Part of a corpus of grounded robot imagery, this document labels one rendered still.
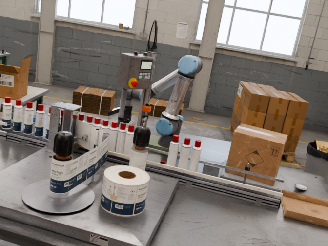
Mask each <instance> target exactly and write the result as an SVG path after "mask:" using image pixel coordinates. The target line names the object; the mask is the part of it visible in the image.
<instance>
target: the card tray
mask: <svg viewBox="0 0 328 246"><path fill-rule="evenodd" d="M281 193H282V194H283V195H282V197H281V201H282V207H283V213H284V217H288V218H292V219H295V220H299V221H303V222H307V223H311V224H315V225H318V226H323V227H327V228H328V200H324V199H319V198H315V197H311V196H308V195H303V194H299V193H295V192H291V191H287V190H283V189H282V192H281Z"/></svg>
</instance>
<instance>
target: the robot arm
mask: <svg viewBox="0 0 328 246"><path fill-rule="evenodd" d="M202 67H203V62H202V60H201V59H200V58H199V57H197V56H193V55H186V56H183V57H182V58H181V59H180V60H179V63H178V68H179V69H177V70H175V71H174V72H172V73H170V74H169V75H167V76H166V77H164V78H162V79H161V80H159V81H157V82H156V83H154V84H152V88H151V94H150V99H151V98H153V97H155V95H157V94H159V93H160V92H162V91H164V90H166V89H167V88H169V87H170V86H172V85H174V84H175V86H174V89H173V91H172V94H171V97H170V99H169V102H168V105H167V107H166V110H165V111H164V112H162V114H161V117H160V119H158V120H157V122H156V126H155V127H156V130H157V132H158V133H159V134H160V135H161V136H160V138H159V139H158V145H160V146H162V147H165V148H168V149H169V147H170V142H171V141H172V140H173V135H179V134H180V130H181V126H182V122H183V116H180V115H178V113H179V111H180V108H181V106H182V103H183V100H184V98H185V95H186V92H187V90H188V87H189V85H190V82H191V81H192V80H194V78H195V76H196V74H197V73H199V72H200V71H201V69H202ZM141 95H142V89H128V90H127V96H126V103H125V110H124V119H123V120H119V119H118V124H117V128H118V130H119V129H120V125H121V123H126V126H127V125H128V123H129V122H130V121H131V115H132V114H131V112H132V108H133V106H131V100H132V98H133V99H137V100H141ZM119 110H120V108H119V107H118V108H115V109H112V110H108V112H107V114H108V116H110V115H113V114H116V113H119Z"/></svg>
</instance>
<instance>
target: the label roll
mask: <svg viewBox="0 0 328 246"><path fill-rule="evenodd" d="M149 180H150V176H149V175H148V173H146V172H145V171H143V170H141V169H139V168H136V167H132V166H126V165H116V166H112V167H109V168H107V169H106V170H105V171H104V176H103V184H102V194H101V202H100V204H101V207H102V208H103V209H104V210H105V211H107V212H109V213H111V214H114V215H118V216H135V215H138V214H140V213H142V212H143V211H144V209H145V204H146V198H147V192H148V186H149Z"/></svg>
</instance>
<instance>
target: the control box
mask: <svg viewBox="0 0 328 246"><path fill-rule="evenodd" d="M141 60H152V61H153V62H154V59H153V57H149V56H147V57H145V56H143V54H138V56H134V55H133V54H130V53H121V59H120V67H119V74H118V82H117V86H119V87H122V88H124V89H149V87H150V80H151V79H138V77H139V72H151V74H152V68H153V62H152V68H151V70H140V66H141ZM150 78H151V76H150ZM134 80H136V81H137V82H138V85H137V86H136V87H133V86H132V84H131V82H132V81H134Z"/></svg>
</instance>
